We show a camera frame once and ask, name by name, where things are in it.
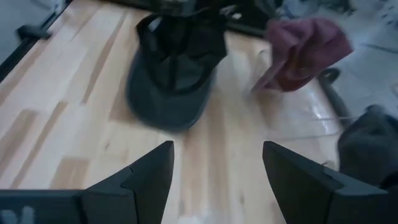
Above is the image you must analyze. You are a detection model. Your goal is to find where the faded red baseball cap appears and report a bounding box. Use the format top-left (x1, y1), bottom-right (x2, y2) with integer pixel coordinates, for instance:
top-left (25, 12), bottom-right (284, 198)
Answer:
top-left (251, 17), bottom-right (354, 93)

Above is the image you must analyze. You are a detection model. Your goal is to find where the clear plastic bin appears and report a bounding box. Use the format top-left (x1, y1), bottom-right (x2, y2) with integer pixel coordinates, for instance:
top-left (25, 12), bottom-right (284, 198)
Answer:
top-left (228, 46), bottom-right (321, 100)

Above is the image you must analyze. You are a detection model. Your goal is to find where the dark olive baseball cap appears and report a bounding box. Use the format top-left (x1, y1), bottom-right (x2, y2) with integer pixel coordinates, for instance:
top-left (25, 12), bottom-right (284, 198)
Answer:
top-left (125, 12), bottom-right (228, 132)
top-left (337, 105), bottom-right (398, 189)

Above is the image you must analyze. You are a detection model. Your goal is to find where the black rail clamp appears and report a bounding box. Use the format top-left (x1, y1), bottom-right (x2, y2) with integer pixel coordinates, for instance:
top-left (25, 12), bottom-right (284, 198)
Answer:
top-left (16, 24), bottom-right (53, 40)

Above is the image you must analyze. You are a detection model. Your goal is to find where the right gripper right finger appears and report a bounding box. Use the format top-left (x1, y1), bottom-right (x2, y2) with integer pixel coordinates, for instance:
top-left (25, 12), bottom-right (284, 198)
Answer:
top-left (262, 140), bottom-right (391, 224)

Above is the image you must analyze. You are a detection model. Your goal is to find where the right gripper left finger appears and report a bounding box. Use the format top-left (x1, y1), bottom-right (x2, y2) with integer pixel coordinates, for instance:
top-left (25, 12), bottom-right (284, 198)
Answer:
top-left (77, 140), bottom-right (175, 224)

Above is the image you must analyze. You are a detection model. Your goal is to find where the black table edge rail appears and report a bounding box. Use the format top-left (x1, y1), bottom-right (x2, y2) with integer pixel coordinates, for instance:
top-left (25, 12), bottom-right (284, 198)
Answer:
top-left (0, 0), bottom-right (73, 82)
top-left (225, 21), bottom-right (271, 39)

